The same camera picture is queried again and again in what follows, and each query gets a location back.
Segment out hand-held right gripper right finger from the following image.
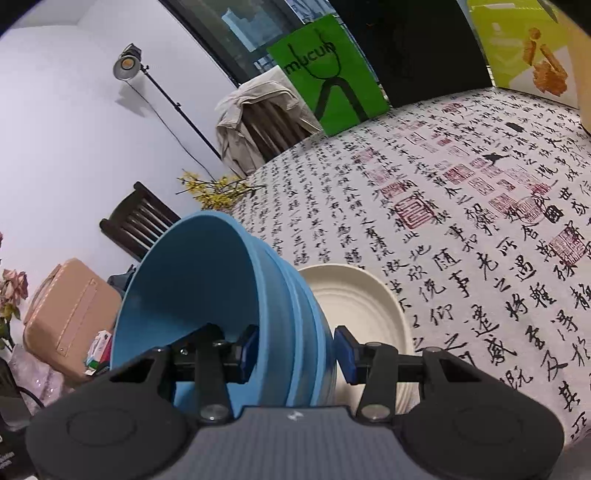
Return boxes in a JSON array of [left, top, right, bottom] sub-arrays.
[[335, 325, 490, 423]]

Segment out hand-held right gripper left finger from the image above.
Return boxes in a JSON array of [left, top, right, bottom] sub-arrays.
[[108, 323, 259, 423]]

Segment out yellow blossom branches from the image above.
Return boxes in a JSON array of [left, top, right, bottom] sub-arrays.
[[178, 170, 267, 212]]

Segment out dark wooden chair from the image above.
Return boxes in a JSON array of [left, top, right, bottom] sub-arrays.
[[242, 99, 315, 162], [99, 181, 182, 264]]

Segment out pink grey vase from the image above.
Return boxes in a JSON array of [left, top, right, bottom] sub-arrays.
[[7, 344, 75, 409]]

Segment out dried pink roses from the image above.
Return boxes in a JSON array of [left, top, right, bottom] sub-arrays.
[[0, 231, 28, 352]]

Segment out beige jacket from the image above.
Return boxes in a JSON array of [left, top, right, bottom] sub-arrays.
[[215, 76, 324, 178]]

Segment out black electronic device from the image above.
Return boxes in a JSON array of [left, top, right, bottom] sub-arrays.
[[0, 357, 38, 480]]

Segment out green paper bag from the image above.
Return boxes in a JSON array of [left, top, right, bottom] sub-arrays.
[[267, 14, 391, 137]]

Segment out studio light on stand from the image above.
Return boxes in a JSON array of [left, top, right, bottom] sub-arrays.
[[113, 43, 222, 160]]

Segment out black framed glass door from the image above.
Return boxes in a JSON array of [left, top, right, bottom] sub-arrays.
[[159, 0, 342, 88]]

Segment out black paper bag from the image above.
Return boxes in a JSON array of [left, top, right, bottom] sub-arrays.
[[330, 0, 495, 109]]

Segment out yellow green snack box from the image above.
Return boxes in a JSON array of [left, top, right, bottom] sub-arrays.
[[466, 0, 580, 108]]

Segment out beige thermos jug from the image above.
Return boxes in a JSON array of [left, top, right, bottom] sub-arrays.
[[538, 0, 591, 137]]

